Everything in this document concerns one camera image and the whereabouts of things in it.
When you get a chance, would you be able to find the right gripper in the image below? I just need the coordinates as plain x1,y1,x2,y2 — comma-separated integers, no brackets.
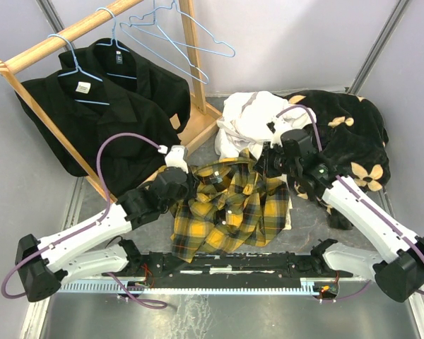
252,141,300,179

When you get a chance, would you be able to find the white shirt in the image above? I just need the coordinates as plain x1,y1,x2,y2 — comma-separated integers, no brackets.
215,91,317,159

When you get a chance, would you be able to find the yellow plaid shirt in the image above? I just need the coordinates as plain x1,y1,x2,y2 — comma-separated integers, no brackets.
171,149,290,263

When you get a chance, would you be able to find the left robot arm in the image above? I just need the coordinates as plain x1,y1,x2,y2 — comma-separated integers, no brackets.
15,166,197,302

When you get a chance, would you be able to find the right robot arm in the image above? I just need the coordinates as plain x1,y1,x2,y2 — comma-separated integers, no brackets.
255,127,424,302

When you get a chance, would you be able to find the front black shirt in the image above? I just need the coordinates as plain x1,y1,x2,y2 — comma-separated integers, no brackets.
22,73,180,196

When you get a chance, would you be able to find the black shirt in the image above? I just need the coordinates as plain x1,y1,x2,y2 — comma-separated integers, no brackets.
22,73,180,196
59,38,191,142

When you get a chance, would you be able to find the rear black shirt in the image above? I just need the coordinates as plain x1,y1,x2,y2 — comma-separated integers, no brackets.
59,38,191,142

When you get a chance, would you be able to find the blue hanger front shirt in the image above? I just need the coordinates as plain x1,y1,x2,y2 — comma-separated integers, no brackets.
47,33,111,106

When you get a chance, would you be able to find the blue hanger shirt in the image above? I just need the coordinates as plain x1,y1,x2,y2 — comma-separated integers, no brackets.
47,33,111,106
95,7,137,81

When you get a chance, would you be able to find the blue hanger rear shirt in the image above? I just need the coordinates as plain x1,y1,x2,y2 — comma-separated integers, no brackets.
95,7,137,81

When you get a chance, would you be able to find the cream folded cloth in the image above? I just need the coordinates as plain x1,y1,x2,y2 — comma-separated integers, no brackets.
283,198,293,230

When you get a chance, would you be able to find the wooden clothes rack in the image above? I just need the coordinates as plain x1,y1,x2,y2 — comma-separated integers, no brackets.
0,1,221,197

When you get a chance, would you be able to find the black floral blanket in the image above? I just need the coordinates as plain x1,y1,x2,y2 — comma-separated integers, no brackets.
282,89,390,231

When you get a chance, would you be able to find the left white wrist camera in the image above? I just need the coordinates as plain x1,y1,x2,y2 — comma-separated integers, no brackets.
158,145,189,174

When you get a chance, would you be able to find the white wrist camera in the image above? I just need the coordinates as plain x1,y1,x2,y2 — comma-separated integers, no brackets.
158,145,189,174
267,117,293,148

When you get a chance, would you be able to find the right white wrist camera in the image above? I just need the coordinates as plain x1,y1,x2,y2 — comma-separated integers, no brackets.
267,117,293,148

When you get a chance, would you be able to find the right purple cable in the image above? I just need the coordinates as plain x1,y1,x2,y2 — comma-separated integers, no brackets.
277,104,424,301

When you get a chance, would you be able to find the purple cable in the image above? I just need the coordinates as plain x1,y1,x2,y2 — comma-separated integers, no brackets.
277,104,424,301
0,132,169,299

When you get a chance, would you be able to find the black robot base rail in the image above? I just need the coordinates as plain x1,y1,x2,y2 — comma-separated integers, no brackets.
126,250,354,289

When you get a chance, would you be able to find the white cable duct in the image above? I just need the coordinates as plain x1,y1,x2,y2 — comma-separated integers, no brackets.
58,279,322,297

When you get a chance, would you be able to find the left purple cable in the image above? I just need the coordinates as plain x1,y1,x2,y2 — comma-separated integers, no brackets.
0,132,169,299

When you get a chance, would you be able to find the empty blue wire hanger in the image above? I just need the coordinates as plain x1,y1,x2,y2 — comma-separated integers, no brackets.
125,1,236,59

